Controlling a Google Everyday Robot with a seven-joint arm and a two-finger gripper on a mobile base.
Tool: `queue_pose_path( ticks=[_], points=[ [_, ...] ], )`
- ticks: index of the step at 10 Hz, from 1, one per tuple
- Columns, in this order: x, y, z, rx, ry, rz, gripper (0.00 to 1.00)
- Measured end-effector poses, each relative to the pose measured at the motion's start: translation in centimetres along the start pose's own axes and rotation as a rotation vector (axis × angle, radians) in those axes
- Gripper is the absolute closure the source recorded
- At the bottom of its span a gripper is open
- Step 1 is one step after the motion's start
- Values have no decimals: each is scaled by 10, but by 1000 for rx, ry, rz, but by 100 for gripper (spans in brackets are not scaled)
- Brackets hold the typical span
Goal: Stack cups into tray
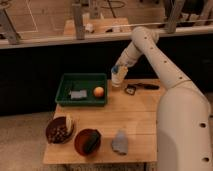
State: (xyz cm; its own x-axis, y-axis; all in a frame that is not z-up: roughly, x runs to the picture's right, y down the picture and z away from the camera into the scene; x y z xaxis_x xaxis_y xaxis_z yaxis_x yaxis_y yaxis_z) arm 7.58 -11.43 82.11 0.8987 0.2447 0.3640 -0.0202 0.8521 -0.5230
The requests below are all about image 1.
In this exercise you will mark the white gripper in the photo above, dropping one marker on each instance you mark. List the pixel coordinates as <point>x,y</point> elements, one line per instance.
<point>118,74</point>

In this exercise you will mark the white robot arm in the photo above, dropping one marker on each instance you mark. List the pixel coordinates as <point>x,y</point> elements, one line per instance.
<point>183,132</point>

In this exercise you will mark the green plastic tray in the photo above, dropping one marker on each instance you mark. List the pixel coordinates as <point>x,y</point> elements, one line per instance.
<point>81,81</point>

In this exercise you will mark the grey sponge in tray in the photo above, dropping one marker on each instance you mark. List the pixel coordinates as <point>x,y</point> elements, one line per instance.
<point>78,95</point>

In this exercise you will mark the black marker pen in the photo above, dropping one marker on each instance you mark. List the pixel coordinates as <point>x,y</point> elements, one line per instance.
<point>147,86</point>

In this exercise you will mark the small black square object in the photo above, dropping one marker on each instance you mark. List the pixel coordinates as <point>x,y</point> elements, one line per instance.
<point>130,89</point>

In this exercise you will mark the orange round fruit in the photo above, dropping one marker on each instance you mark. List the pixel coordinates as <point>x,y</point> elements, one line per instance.
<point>98,92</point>

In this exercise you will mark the wooden background table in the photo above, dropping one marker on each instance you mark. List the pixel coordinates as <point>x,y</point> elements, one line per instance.
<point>99,26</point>

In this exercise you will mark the white object on background table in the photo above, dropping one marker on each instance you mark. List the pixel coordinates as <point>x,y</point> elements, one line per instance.
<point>89,28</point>

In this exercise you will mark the yellow banana piece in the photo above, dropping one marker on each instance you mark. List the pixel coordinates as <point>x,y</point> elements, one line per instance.
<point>69,123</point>

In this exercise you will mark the dark green object in bowl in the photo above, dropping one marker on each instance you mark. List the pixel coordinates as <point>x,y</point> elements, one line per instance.
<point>91,142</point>

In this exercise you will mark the brown bowl with green item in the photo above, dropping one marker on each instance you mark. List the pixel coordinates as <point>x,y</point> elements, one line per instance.
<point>80,139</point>

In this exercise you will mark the brown bowl with banana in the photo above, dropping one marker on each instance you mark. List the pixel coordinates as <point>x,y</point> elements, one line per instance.
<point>56,131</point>

